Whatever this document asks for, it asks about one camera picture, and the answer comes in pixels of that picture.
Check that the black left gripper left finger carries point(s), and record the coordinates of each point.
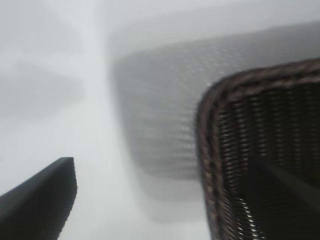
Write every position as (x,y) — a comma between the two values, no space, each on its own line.
(37,200)

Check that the dark brown wicker basket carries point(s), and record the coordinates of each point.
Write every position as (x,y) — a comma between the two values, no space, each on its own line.
(250,120)

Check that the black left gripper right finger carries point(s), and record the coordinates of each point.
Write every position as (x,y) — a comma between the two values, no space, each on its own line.
(292,207)

